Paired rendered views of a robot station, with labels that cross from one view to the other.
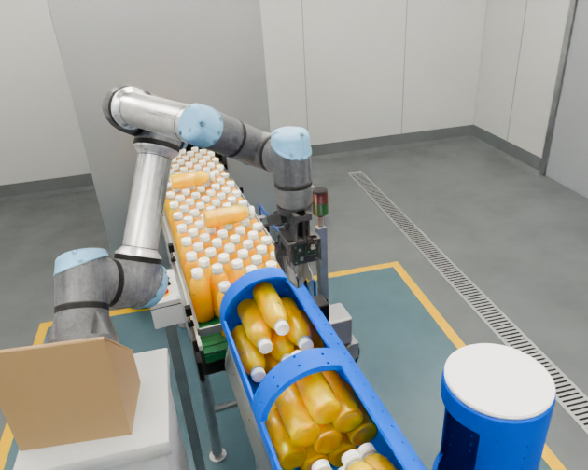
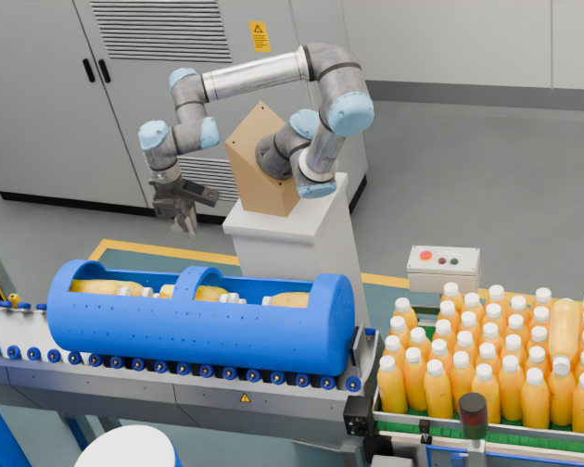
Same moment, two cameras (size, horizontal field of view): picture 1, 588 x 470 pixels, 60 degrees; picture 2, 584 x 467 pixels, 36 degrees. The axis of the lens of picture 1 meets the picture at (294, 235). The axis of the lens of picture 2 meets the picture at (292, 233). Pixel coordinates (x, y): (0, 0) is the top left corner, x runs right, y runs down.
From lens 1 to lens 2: 2.93 m
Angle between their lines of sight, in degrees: 99
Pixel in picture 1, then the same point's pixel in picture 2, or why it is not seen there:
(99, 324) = (267, 152)
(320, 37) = not seen: outside the picture
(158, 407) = (254, 223)
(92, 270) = (286, 130)
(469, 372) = (146, 449)
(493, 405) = (108, 440)
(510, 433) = not seen: hidden behind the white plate
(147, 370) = (296, 222)
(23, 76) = not seen: outside the picture
